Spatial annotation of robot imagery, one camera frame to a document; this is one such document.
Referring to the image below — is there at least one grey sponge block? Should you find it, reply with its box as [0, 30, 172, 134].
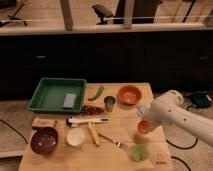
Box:
[63, 93, 77, 108]

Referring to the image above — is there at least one yellow banana piece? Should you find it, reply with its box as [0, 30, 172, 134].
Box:
[88, 122, 100, 146]

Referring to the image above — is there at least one small wooden block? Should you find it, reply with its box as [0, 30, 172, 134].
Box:
[32, 118, 57, 130]

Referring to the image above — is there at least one black cable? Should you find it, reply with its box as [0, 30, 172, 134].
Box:
[165, 104, 200, 150]
[0, 118, 29, 145]

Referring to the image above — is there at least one black cable left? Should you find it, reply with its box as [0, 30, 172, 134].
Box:
[0, 118, 29, 145]

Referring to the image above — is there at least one green plastic cup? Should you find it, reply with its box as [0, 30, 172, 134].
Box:
[128, 144, 149, 162]

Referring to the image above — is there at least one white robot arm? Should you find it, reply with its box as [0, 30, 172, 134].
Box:
[137, 90, 213, 147]

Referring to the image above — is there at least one white handled knife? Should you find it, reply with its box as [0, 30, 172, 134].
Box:
[66, 117, 109, 127]

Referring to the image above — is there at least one green chili pepper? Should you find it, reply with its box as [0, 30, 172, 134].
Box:
[88, 86, 104, 101]

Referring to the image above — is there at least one green plastic tray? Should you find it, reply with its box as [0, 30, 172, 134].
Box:
[28, 78, 86, 114]

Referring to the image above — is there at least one small metal cup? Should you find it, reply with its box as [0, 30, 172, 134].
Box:
[104, 96, 116, 112]

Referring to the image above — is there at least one dark red bowl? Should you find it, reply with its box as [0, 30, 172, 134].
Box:
[30, 127, 58, 155]

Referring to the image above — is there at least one red orange apple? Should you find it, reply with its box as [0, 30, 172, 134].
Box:
[137, 120, 151, 135]

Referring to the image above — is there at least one white paper cup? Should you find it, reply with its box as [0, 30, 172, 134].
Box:
[66, 128, 85, 147]

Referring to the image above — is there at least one metal fork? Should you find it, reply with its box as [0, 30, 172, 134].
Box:
[98, 133, 128, 150]

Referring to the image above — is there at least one orange bowl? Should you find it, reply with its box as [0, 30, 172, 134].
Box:
[117, 85, 142, 105]

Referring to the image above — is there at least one black cable right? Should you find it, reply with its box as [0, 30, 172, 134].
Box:
[165, 104, 200, 150]

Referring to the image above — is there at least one dark blue bag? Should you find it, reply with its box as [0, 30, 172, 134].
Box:
[190, 93, 212, 108]

